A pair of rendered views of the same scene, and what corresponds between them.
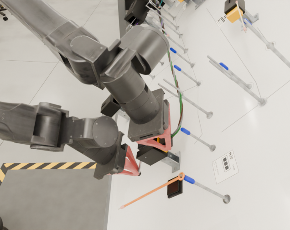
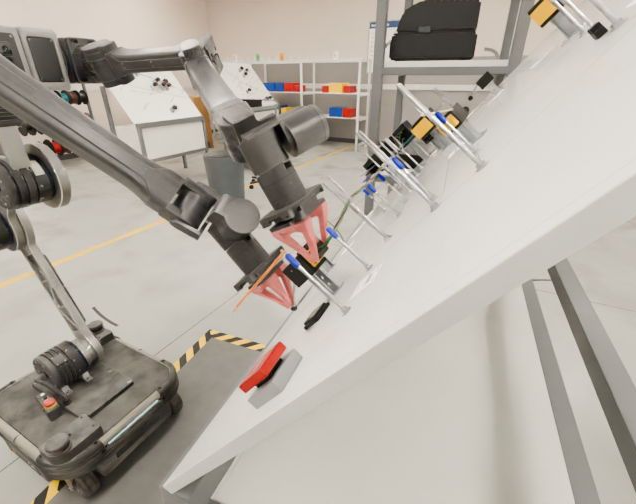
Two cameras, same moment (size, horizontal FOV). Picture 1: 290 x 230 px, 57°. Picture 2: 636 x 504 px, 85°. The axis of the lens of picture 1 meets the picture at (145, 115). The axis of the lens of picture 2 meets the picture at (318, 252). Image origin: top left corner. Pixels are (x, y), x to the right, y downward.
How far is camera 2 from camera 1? 0.28 m
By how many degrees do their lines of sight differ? 23
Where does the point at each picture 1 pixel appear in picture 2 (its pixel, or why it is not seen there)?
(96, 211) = not seen: hidden behind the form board
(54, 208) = not seen: hidden behind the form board
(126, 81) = (259, 145)
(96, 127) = (232, 207)
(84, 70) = (230, 139)
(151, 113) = (288, 196)
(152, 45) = (303, 118)
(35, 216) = (218, 398)
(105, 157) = (248, 263)
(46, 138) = (184, 212)
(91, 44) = (241, 111)
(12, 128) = (150, 186)
